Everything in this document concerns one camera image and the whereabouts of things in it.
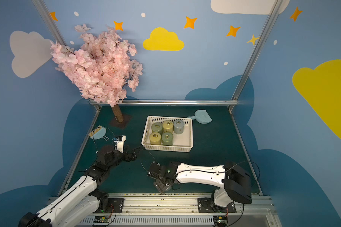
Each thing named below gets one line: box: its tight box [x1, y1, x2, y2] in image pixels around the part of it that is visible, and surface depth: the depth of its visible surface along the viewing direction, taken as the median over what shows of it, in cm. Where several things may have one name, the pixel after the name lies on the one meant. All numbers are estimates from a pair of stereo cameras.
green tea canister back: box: [151, 122, 164, 136], surface depth 100 cm
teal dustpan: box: [187, 109, 213, 124], surface depth 117 cm
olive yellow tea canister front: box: [149, 131, 162, 146], surface depth 95 cm
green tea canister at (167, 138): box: [161, 131, 174, 147], surface depth 95 cm
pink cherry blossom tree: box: [50, 24, 144, 123], surface depth 73 cm
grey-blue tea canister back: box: [173, 119, 185, 135], surface depth 103 cm
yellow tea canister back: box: [162, 120, 174, 134], surface depth 101 cm
